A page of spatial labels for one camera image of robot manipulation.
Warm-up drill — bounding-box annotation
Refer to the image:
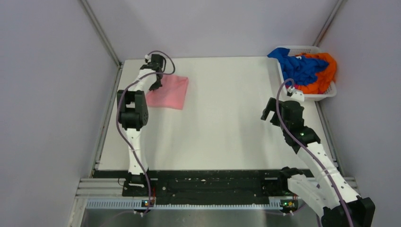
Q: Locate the orange t shirt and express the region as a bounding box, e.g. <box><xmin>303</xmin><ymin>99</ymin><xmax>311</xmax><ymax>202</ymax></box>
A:
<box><xmin>296</xmin><ymin>52</ymin><xmax>337</xmax><ymax>95</ymax></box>

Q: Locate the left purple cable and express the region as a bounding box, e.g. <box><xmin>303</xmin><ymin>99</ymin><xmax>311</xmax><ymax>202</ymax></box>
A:
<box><xmin>116</xmin><ymin>50</ymin><xmax>176</xmax><ymax>216</ymax></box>

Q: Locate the white toothed cable duct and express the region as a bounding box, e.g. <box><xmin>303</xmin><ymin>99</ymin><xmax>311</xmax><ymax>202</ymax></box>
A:
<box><xmin>86</xmin><ymin>199</ymin><xmax>283</xmax><ymax>210</ymax></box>

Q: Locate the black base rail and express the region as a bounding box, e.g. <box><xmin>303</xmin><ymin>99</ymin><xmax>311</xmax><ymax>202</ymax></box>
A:
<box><xmin>122</xmin><ymin>168</ymin><xmax>309</xmax><ymax>208</ymax></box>

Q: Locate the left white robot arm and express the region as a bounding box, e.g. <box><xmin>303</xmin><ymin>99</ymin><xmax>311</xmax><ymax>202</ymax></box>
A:
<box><xmin>116</xmin><ymin>51</ymin><xmax>166</xmax><ymax>195</ymax></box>

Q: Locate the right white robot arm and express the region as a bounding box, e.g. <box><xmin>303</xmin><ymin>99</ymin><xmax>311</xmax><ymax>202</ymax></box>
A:
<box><xmin>261</xmin><ymin>97</ymin><xmax>375</xmax><ymax>227</ymax></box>

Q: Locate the blue t shirt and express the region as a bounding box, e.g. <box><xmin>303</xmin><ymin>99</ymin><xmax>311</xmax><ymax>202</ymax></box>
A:
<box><xmin>267</xmin><ymin>47</ymin><xmax>329</xmax><ymax>86</ymax></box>

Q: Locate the white plastic laundry basket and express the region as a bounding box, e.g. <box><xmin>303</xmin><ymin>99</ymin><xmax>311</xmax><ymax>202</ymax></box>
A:
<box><xmin>278</xmin><ymin>45</ymin><xmax>337</xmax><ymax>101</ymax></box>

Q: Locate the pink t shirt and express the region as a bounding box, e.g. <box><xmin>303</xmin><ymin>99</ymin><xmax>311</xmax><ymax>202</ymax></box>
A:
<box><xmin>146</xmin><ymin>75</ymin><xmax>189</xmax><ymax>110</ymax></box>

